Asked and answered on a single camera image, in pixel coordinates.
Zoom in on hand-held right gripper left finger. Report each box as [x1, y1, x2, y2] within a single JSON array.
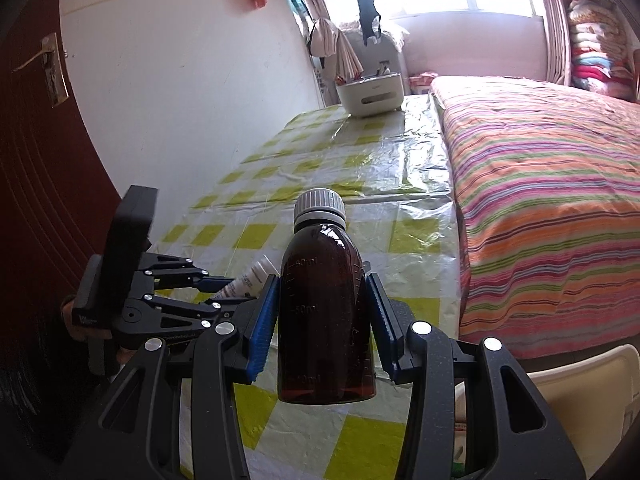
[[62, 274, 281, 480]]

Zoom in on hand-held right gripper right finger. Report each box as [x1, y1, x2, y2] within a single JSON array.
[[365, 272, 588, 480]]

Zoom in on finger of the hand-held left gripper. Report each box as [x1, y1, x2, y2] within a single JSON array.
[[135, 254, 236, 294], [145, 294, 256, 329]]

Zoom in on white cream tube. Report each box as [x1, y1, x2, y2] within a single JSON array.
[[217, 255, 276, 301]]

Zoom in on brown medicine bottle grey cap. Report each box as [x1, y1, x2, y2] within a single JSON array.
[[276, 189, 377, 405]]

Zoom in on cream plastic bin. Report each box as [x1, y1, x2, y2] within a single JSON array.
[[452, 345, 636, 480]]

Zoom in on person's left hand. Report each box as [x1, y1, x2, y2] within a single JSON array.
[[61, 297, 90, 343]]

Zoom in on dark red door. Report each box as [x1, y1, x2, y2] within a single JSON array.
[[0, 0, 126, 461]]

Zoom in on white plastic container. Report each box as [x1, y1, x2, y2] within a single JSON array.
[[335, 71, 405, 120]]

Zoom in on hanging pink white cloth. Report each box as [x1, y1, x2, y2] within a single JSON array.
[[307, 17, 365, 78]]

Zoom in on hanging black garment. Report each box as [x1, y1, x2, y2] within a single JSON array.
[[352, 0, 383, 43]]

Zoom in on stack of folded blankets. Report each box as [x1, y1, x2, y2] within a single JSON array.
[[567, 0, 638, 103]]

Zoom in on brass door handle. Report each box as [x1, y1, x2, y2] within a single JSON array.
[[12, 32, 71, 107]]

